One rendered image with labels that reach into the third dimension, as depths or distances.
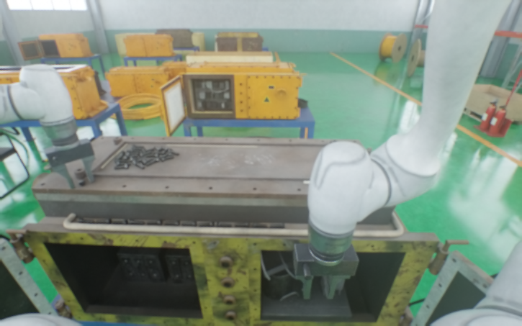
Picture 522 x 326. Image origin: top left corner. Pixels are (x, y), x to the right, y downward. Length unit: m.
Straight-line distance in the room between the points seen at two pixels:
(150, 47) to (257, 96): 6.90
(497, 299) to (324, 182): 0.28
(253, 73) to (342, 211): 3.10
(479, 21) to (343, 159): 0.23
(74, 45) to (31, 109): 10.23
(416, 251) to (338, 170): 0.71
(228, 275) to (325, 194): 0.70
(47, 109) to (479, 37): 0.95
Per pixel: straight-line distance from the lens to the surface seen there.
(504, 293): 0.50
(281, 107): 3.51
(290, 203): 0.91
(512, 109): 7.24
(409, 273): 1.18
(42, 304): 1.46
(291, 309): 1.32
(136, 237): 1.02
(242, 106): 3.54
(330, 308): 1.35
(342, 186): 0.44
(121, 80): 7.48
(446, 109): 0.44
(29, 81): 0.96
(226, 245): 0.95
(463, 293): 1.13
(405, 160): 0.52
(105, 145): 1.39
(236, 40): 9.25
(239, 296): 1.18
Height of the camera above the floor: 1.89
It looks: 30 degrees down
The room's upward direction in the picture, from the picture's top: straight up
